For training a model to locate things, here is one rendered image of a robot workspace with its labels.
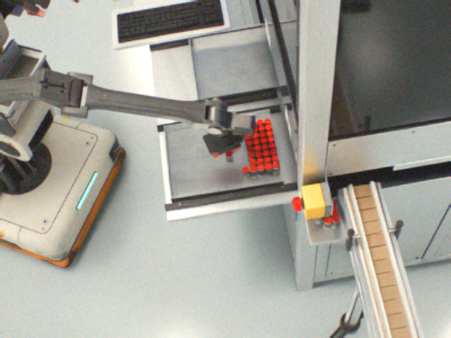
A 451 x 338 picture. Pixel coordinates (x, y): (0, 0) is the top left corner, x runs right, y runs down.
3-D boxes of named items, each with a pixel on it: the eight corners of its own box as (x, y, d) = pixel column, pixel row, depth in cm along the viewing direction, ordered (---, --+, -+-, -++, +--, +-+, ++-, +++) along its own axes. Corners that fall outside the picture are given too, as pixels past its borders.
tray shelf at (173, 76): (283, 22, 218) (283, 19, 217) (325, 196, 184) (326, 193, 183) (151, 45, 219) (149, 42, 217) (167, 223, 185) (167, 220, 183)
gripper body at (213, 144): (243, 143, 180) (241, 130, 173) (210, 156, 179) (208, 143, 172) (234, 126, 183) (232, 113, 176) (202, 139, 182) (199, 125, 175)
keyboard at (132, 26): (219, -2, 235) (218, -7, 232) (224, 25, 228) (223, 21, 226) (117, 16, 235) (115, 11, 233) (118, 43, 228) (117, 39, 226)
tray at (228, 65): (285, 30, 214) (285, 22, 211) (300, 88, 202) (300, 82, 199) (189, 46, 215) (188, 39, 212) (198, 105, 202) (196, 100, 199)
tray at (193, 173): (270, 115, 198) (269, 109, 195) (283, 186, 185) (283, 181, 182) (165, 131, 198) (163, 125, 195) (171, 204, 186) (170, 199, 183)
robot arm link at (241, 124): (209, 96, 164) (206, 128, 163) (253, 99, 163) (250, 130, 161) (216, 109, 176) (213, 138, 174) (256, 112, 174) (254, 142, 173)
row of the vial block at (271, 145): (271, 125, 196) (270, 117, 192) (280, 175, 187) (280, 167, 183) (263, 126, 196) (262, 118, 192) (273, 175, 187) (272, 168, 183)
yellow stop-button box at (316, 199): (325, 192, 174) (326, 181, 168) (331, 216, 171) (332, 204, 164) (299, 197, 174) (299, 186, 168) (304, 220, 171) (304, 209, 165)
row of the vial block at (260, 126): (263, 126, 196) (262, 118, 192) (273, 175, 187) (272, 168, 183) (257, 127, 196) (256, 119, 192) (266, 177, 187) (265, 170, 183)
